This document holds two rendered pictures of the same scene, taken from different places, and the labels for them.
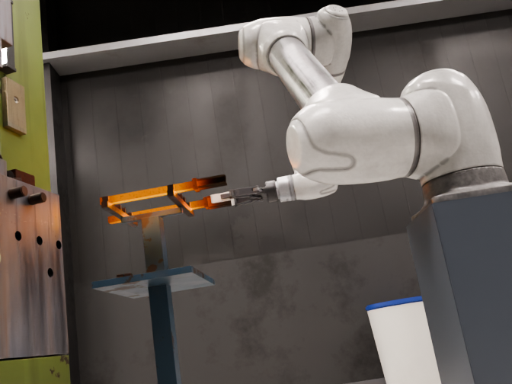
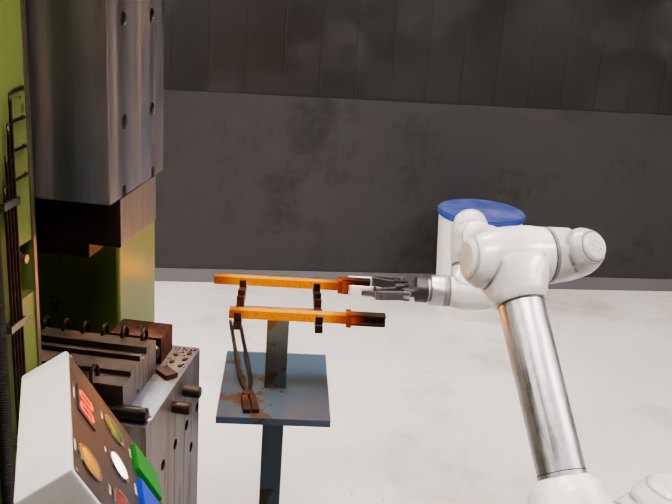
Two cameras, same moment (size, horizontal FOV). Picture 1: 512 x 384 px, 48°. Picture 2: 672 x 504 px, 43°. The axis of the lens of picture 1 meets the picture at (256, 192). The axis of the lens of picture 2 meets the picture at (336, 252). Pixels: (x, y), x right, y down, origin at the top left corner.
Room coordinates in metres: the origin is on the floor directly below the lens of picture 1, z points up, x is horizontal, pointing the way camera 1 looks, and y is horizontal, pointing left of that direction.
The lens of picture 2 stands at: (-0.29, 0.49, 1.80)
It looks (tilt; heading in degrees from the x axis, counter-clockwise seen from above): 19 degrees down; 353
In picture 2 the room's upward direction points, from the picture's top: 4 degrees clockwise
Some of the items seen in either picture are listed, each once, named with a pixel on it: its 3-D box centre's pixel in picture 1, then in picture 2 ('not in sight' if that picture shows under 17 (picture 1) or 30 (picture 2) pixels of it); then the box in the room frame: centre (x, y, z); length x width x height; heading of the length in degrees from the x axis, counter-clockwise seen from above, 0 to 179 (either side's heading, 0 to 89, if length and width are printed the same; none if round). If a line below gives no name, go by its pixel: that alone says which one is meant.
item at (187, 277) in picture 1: (158, 283); (274, 386); (1.89, 0.36, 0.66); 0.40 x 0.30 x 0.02; 176
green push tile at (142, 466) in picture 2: not in sight; (143, 473); (0.92, 0.62, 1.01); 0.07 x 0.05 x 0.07; 11
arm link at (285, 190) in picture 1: (285, 189); (437, 290); (1.97, -0.10, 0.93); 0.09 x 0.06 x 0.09; 175
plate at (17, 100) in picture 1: (14, 106); not in sight; (1.70, 0.73, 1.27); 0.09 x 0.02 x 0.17; 166
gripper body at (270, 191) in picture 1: (264, 192); (412, 289); (1.97, -0.03, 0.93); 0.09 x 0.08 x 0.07; 85
